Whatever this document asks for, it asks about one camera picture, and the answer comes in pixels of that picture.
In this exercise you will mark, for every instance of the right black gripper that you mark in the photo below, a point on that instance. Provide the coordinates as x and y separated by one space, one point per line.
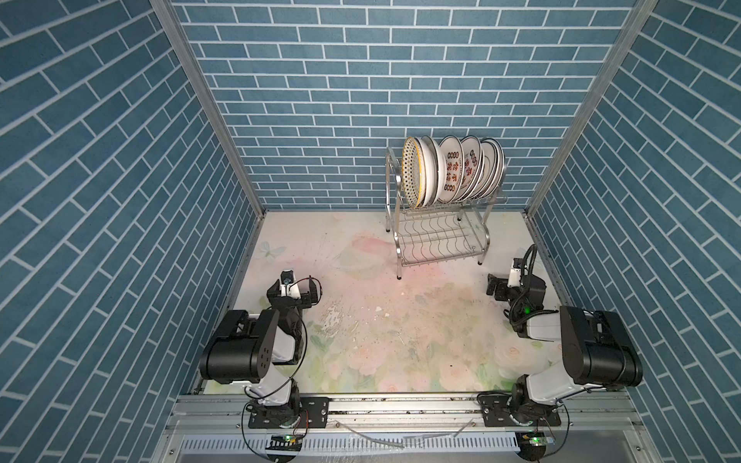
503 287

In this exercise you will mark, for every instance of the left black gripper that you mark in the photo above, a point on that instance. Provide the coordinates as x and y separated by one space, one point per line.
306 299

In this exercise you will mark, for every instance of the orange rimmed floral pattern plate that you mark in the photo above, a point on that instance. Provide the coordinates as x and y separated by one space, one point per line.
431 169

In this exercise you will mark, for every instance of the yellow rimmed polka dot plate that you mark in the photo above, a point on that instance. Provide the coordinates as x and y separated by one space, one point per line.
414 172

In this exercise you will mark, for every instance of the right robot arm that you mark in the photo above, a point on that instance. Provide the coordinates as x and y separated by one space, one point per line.
597 354

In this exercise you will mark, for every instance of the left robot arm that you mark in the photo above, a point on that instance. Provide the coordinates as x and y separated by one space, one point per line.
247 350

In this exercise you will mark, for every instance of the silver metal dish rack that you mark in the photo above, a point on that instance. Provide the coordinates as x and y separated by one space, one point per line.
436 233

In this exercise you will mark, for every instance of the blue rimmed white plate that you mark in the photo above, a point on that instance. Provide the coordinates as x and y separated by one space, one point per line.
489 158

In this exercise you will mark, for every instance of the left green circuit board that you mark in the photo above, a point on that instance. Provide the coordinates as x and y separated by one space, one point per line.
290 443

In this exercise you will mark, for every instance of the green circuit board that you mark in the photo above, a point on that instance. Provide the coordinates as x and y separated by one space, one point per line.
532 446
290 443

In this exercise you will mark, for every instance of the right green circuit board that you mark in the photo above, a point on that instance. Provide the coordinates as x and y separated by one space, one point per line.
532 446

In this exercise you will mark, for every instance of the white plate black striped rim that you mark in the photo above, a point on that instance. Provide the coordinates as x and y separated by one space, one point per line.
441 171

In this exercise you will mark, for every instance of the green rimmed red text plate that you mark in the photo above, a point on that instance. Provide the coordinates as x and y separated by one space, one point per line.
453 168

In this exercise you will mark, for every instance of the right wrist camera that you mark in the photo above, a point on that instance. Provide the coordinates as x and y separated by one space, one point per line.
515 274

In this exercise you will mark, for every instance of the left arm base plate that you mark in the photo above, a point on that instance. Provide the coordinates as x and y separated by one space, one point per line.
299 412

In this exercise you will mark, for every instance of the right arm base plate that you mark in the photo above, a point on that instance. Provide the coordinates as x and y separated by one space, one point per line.
500 411

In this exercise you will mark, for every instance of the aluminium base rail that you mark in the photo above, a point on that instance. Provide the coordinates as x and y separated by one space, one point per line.
596 427

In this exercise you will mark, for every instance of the white slotted cable duct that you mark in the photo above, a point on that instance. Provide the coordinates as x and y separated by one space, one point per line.
350 444

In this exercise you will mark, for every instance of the right corner aluminium post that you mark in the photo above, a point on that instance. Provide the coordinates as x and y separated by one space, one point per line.
634 23

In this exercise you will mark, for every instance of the corner aluminium post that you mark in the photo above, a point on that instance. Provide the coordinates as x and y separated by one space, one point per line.
169 20
634 23

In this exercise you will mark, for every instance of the left corner aluminium post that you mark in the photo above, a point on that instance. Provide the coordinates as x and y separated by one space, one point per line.
169 20

